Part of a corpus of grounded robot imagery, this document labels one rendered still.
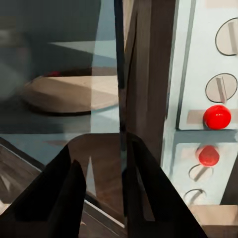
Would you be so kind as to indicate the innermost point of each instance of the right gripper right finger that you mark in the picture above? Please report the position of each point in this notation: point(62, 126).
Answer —
point(173, 217)

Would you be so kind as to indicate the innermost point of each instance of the microwave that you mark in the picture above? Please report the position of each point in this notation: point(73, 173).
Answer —
point(107, 67)

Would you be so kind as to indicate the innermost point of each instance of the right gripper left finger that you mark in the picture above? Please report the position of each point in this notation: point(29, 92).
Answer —
point(51, 206)

